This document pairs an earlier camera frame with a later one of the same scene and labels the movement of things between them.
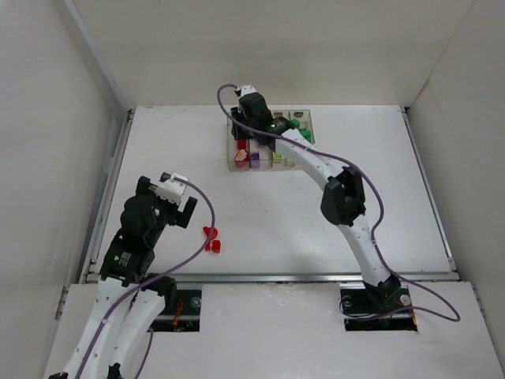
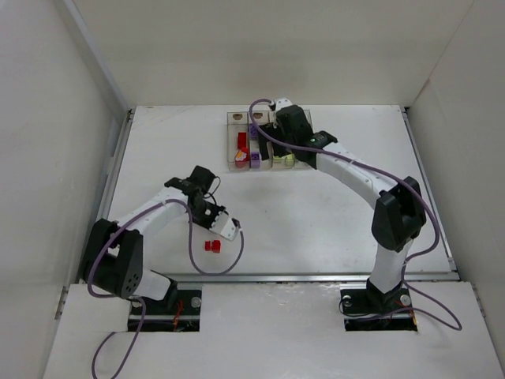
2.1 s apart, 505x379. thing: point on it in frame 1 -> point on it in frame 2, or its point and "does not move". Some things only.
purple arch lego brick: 255,159 does not move
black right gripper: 237,124 -> 272,139
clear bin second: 265,155 does not move
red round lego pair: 215,245 does not move
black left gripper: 183,213 -> 206,215
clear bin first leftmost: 232,149 does not move
